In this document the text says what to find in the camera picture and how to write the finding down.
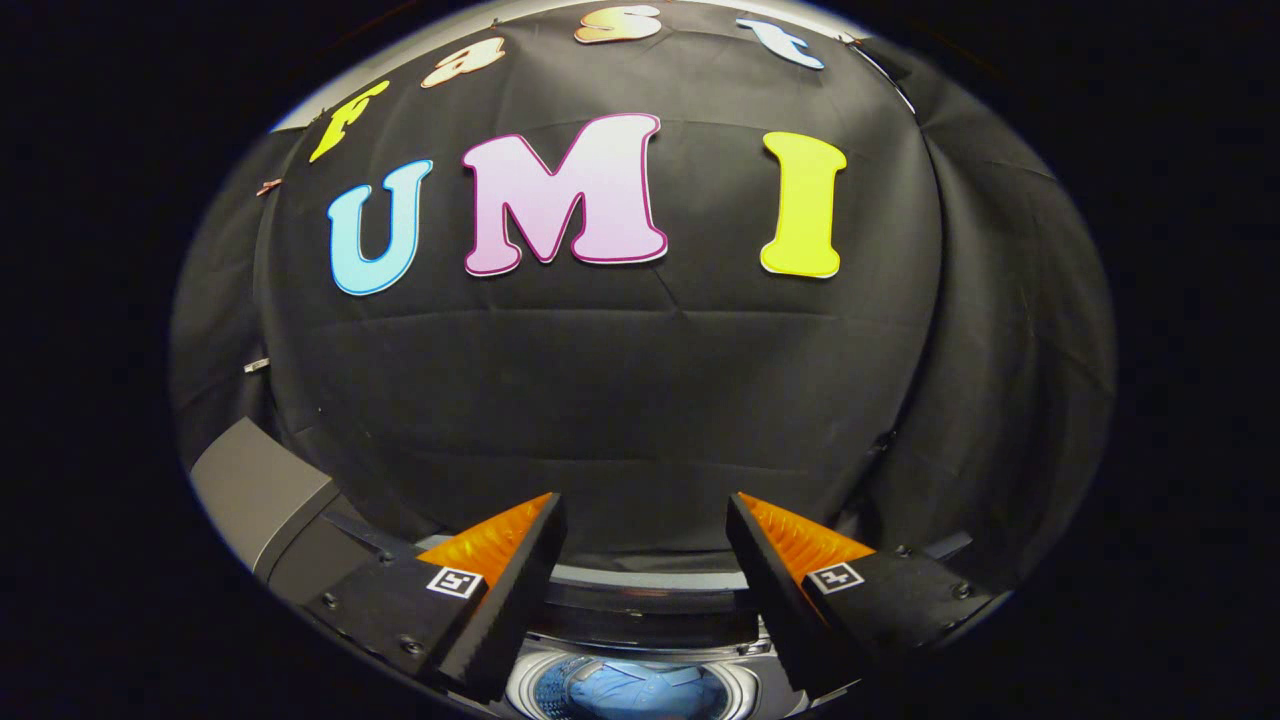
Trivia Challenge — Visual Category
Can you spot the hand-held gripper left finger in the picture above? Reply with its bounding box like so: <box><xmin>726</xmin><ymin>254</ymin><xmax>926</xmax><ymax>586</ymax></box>
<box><xmin>300</xmin><ymin>491</ymin><xmax>568</xmax><ymax>704</ymax></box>

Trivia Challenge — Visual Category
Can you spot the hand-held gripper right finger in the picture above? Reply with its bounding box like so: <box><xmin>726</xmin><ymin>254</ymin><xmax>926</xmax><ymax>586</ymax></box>
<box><xmin>726</xmin><ymin>491</ymin><xmax>1002</xmax><ymax>699</ymax></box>

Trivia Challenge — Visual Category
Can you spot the grey washing machine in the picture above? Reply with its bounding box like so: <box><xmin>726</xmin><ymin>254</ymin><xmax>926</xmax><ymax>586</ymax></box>
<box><xmin>250</xmin><ymin>515</ymin><xmax>871</xmax><ymax>720</ymax></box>

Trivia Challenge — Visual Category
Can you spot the light blue polo shirt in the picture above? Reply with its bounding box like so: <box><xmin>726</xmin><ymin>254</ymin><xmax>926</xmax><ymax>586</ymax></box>
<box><xmin>535</xmin><ymin>660</ymin><xmax>731</xmax><ymax>720</ymax></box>

